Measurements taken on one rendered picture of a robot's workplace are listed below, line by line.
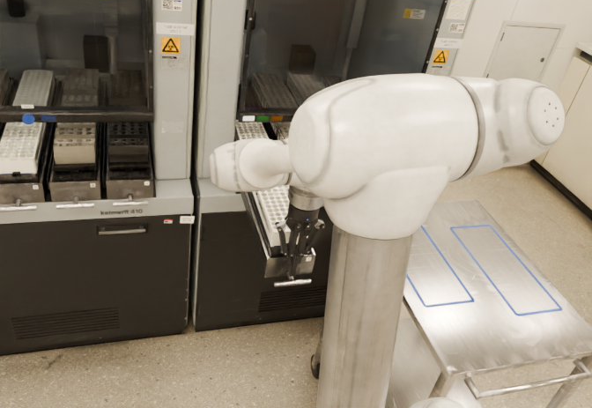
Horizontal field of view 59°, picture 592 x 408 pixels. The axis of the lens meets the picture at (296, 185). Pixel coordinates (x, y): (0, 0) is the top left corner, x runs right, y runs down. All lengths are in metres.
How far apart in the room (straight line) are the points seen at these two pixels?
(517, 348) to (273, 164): 0.74
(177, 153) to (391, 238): 1.16
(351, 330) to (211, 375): 1.46
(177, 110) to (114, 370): 1.03
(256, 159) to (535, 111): 0.56
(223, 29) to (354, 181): 1.04
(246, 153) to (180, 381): 1.23
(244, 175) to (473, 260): 0.76
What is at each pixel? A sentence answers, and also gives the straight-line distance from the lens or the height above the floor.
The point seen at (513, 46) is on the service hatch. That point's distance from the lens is 3.47.
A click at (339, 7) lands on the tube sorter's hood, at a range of 1.58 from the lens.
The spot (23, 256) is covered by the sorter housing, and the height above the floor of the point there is 0.53.
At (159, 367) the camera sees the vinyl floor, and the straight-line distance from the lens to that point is 2.14.
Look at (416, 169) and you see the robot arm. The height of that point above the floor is 1.45.
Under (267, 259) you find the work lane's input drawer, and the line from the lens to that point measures 1.38.
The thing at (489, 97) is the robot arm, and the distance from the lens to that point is 0.64.
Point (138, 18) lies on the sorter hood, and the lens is 1.49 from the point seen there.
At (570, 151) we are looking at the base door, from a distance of 3.77.
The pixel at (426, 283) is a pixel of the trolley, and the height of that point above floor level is 0.82.
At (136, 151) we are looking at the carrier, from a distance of 1.66.
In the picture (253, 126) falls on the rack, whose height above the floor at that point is 0.86.
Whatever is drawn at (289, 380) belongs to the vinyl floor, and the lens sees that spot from 2.13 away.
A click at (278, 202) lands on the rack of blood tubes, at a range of 1.48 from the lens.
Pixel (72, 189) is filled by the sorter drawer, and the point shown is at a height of 0.78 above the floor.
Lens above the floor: 1.74
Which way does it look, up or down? 34 degrees down
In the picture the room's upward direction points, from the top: 10 degrees clockwise
